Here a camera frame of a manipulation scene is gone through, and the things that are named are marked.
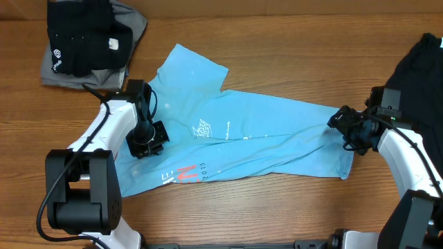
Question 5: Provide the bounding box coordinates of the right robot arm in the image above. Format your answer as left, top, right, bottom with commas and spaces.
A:
322, 86, 442, 248

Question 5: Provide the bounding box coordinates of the light blue t-shirt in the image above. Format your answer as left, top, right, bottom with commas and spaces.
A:
116, 45, 354, 196

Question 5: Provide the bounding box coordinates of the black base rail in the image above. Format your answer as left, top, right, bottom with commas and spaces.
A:
141, 238, 341, 249

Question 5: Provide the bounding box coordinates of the grey folded garment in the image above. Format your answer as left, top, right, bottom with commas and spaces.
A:
41, 0, 148, 91

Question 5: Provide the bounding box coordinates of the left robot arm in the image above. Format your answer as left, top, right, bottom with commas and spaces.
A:
35, 80, 169, 248

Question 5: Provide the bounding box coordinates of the black garment at right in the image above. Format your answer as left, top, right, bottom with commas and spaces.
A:
385, 33, 442, 174

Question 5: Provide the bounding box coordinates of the black folded garment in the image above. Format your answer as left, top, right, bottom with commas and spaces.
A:
47, 0, 133, 77

